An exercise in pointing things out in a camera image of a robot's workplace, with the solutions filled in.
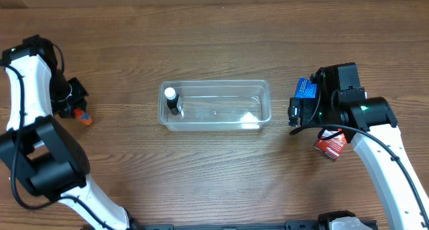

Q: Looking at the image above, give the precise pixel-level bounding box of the blue medicine box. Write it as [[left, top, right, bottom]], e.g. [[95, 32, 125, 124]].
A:
[[294, 77, 317, 99]]

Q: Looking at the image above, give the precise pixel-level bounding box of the orange tube white cap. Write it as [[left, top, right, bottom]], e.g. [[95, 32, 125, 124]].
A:
[[73, 108, 93, 126]]

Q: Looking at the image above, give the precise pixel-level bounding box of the black bottle white cap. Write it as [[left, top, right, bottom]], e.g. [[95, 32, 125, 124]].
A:
[[164, 87, 182, 115]]

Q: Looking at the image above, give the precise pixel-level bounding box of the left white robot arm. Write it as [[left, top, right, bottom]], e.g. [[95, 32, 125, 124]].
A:
[[1, 35, 141, 229]]

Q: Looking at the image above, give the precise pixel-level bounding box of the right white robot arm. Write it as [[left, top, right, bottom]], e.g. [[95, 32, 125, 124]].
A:
[[288, 62, 428, 229]]

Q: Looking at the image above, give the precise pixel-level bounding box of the clear plastic container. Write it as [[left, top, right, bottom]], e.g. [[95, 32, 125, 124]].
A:
[[158, 80, 272, 131]]

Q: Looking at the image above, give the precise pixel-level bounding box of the red medicine box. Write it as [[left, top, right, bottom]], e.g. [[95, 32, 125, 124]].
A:
[[313, 129, 347, 160]]

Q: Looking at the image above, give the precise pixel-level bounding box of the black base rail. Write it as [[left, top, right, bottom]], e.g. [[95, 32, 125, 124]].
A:
[[141, 220, 332, 230]]

